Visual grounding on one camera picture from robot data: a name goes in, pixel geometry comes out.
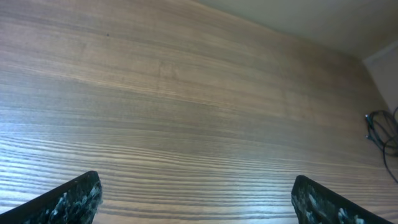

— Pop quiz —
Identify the black cable long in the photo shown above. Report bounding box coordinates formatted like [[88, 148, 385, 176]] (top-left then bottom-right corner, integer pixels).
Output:
[[364, 108, 397, 183]]

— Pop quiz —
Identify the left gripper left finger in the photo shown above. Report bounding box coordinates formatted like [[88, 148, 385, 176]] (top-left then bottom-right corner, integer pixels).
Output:
[[1, 170, 102, 224]]

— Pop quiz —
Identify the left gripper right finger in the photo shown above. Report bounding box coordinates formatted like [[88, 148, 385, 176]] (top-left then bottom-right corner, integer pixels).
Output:
[[291, 175, 392, 224]]

